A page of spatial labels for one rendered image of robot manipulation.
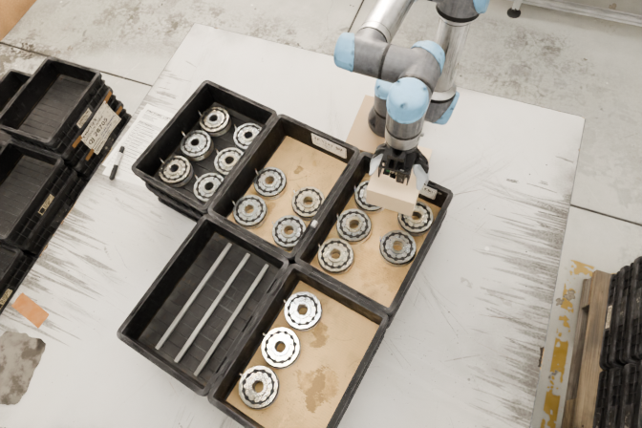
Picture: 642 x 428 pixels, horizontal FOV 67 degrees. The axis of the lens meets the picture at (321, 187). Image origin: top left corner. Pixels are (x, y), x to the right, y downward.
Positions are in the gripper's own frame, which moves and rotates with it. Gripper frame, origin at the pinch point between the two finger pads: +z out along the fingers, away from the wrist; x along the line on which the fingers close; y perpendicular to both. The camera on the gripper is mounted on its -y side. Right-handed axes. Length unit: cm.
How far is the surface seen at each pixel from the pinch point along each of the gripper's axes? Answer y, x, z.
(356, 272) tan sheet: 20.3, -4.5, 26.9
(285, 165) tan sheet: -5.5, -38.1, 27.0
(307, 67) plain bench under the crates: -56, -52, 40
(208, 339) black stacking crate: 52, -37, 27
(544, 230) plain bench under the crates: -16, 45, 40
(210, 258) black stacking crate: 31, -47, 27
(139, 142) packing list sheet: -3, -99, 40
